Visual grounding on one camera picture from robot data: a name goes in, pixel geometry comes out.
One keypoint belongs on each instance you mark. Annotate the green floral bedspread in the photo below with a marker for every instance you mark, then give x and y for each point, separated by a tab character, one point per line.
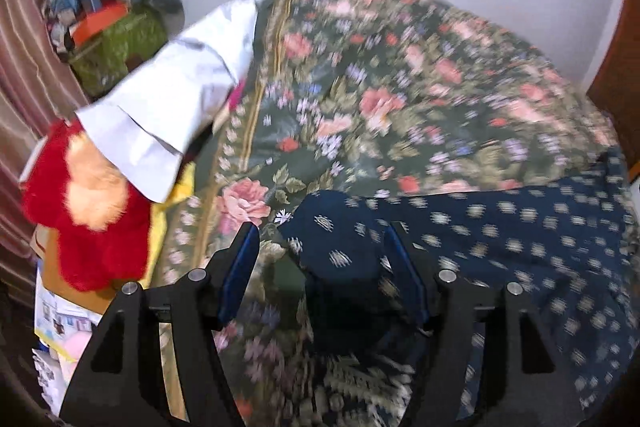
377	99

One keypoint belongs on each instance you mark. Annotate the brown wooden door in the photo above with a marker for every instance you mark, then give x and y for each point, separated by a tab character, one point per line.
616	87

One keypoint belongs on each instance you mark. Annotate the green bag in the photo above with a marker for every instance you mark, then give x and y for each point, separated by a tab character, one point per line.
107	58

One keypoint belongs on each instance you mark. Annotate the orange box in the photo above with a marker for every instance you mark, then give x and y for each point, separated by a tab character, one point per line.
95	22

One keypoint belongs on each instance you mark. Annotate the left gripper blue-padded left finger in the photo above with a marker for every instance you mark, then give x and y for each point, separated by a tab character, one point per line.
229	272

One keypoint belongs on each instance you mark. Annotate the white folded cloth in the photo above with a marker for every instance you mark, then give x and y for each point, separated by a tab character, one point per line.
147	122

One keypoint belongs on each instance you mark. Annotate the papers and boxes stack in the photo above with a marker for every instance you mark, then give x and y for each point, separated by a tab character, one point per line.
63	320

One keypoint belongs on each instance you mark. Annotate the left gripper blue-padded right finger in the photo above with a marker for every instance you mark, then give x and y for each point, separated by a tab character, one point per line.
413	274

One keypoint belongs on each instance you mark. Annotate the red plush toy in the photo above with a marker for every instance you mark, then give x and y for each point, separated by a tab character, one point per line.
102	220

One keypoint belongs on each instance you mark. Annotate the striped maroon curtain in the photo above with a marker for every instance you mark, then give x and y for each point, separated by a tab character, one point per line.
36	88

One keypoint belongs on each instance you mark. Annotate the navy blue patterned garment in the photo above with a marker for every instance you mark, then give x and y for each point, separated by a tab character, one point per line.
534	322

